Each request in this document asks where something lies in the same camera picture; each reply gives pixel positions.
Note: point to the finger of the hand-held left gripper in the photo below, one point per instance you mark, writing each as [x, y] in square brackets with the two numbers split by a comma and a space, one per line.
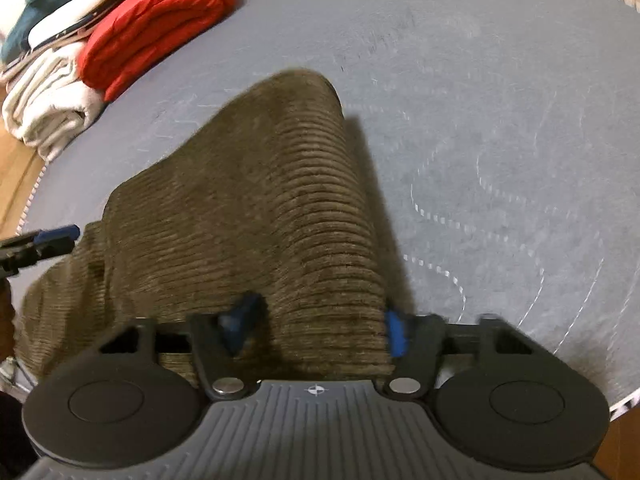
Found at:
[55, 235]

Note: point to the grey quilted mattress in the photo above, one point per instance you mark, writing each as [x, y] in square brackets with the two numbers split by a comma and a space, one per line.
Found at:
[475, 110]

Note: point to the red folded quilt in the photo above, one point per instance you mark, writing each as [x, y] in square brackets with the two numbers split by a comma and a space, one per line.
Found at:
[150, 25]

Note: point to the white folded blanket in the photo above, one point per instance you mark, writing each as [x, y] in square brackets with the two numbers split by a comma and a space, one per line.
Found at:
[45, 100]

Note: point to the white folded bedding stack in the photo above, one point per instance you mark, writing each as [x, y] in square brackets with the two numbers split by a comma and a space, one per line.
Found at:
[80, 15]

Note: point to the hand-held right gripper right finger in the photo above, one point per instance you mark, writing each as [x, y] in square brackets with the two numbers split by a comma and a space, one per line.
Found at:
[397, 332]

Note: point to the teal shark plush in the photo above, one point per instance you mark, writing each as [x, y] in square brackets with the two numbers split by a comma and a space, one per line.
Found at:
[45, 5]

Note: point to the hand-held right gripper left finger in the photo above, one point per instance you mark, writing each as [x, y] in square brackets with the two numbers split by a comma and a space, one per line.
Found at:
[245, 316]

